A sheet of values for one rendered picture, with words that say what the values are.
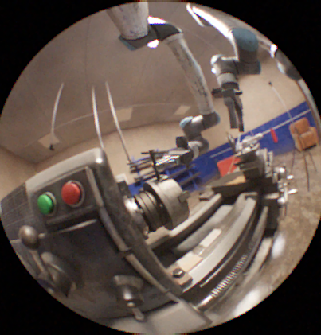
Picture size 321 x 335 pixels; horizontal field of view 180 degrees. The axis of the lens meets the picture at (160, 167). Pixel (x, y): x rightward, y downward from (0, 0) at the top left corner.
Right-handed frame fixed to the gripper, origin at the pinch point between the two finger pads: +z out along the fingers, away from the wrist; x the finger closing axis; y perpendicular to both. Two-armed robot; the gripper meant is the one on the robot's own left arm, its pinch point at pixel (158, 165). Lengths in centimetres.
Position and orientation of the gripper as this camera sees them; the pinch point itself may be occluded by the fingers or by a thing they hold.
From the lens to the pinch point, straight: 41.7
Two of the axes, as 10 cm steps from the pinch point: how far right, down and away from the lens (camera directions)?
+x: -5.3, -1.1, 8.4
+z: -8.1, 3.8, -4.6
